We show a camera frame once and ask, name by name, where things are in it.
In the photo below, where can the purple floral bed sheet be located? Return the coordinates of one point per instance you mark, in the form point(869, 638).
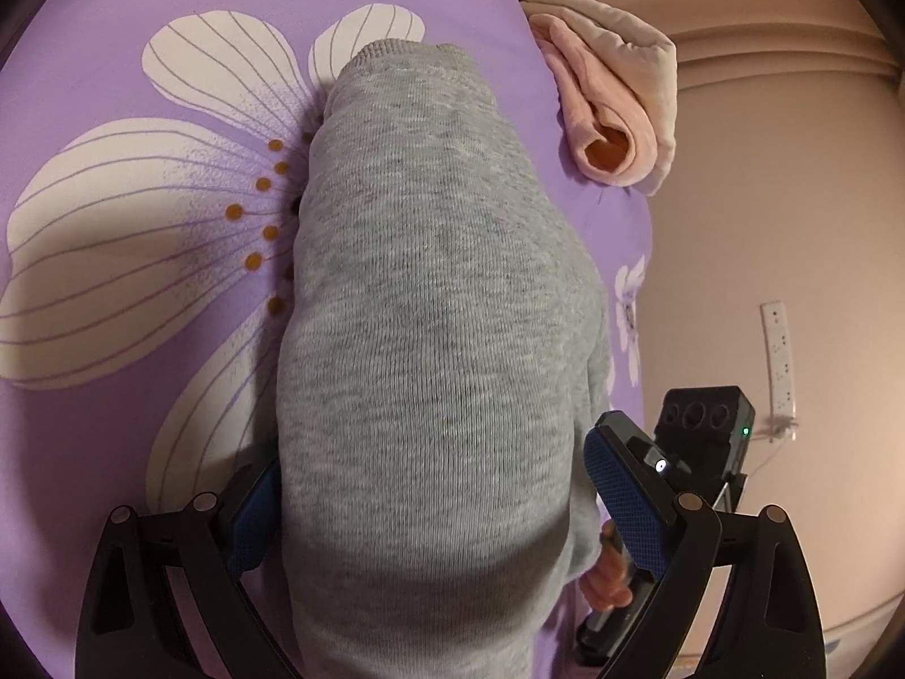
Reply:
point(150, 153)

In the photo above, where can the white power strip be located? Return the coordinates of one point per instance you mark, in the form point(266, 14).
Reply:
point(783, 421)

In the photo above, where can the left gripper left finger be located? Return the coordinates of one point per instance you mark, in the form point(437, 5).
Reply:
point(130, 624)

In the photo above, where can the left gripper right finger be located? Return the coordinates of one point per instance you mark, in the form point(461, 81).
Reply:
point(768, 624)

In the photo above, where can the pink folded garment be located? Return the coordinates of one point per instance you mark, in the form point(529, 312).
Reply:
point(617, 80)

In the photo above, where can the grey sweatshirt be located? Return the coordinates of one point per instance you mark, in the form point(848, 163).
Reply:
point(446, 356)

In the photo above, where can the person's right hand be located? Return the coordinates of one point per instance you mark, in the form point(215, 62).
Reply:
point(604, 585)

